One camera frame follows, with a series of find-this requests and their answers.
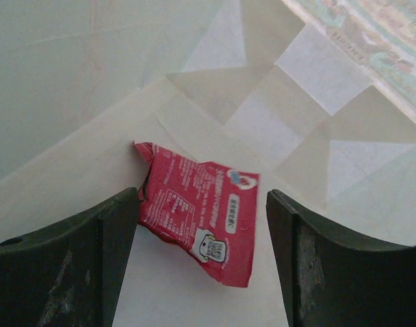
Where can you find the small red snack packet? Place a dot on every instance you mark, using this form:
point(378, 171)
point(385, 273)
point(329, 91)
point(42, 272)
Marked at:
point(207, 209)

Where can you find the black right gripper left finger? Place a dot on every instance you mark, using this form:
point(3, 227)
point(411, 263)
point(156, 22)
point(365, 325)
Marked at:
point(69, 273)

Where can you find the green white paper bag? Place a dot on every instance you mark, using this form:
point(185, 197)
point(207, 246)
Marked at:
point(322, 104)

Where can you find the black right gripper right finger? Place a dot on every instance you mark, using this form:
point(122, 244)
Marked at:
point(331, 275)

